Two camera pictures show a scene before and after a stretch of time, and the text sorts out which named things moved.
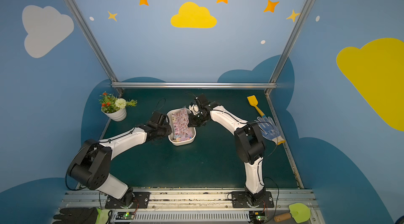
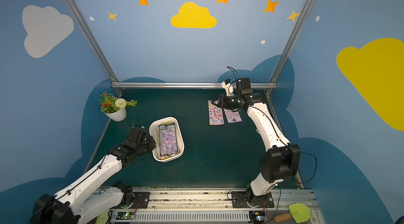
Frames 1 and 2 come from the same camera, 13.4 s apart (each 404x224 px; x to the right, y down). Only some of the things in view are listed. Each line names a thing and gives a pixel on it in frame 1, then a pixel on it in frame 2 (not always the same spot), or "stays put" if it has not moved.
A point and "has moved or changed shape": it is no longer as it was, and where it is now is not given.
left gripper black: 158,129 to 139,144
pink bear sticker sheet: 181,132 has moved or changed shape
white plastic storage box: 171,138 to 167,133
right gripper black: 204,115 to 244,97
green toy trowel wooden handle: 299,212 stays put
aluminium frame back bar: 194,85 stays put
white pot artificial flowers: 115,109 stays put
